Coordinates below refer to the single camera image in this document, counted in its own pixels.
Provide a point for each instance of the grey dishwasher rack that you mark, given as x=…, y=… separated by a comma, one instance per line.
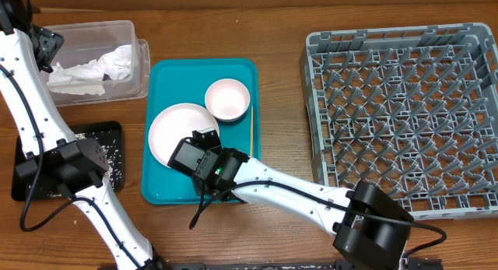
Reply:
x=412, y=110

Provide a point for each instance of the large white plate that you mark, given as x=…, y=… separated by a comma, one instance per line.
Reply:
x=175, y=123

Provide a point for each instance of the teal serving tray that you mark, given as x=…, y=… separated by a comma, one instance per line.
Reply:
x=186, y=81

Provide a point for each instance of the wooden chopstick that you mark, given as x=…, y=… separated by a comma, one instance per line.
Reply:
x=252, y=133

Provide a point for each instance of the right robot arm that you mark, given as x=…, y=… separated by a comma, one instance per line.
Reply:
x=369, y=229

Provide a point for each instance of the clear plastic bin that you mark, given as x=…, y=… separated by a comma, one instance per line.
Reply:
x=87, y=41

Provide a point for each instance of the small white bowl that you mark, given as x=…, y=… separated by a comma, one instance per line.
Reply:
x=227, y=99

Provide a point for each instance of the black plastic tray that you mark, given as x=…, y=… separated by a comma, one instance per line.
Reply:
x=19, y=189

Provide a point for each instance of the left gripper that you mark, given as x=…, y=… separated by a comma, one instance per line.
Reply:
x=52, y=42

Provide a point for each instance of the white napkin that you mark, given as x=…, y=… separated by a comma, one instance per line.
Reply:
x=116, y=64
x=83, y=79

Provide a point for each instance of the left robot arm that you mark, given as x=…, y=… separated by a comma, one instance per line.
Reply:
x=55, y=159

